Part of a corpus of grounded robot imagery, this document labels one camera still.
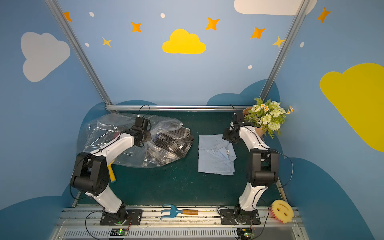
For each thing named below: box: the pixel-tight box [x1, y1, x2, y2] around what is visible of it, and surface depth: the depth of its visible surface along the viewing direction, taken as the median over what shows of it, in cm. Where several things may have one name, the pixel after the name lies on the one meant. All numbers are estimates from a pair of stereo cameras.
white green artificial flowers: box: [243, 97, 294, 139], surface depth 85 cm
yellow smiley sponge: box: [270, 199, 294, 224], surface depth 76 cm
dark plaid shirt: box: [153, 127, 194, 158], surface depth 103 cm
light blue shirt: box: [198, 134, 237, 176], surface depth 98 cm
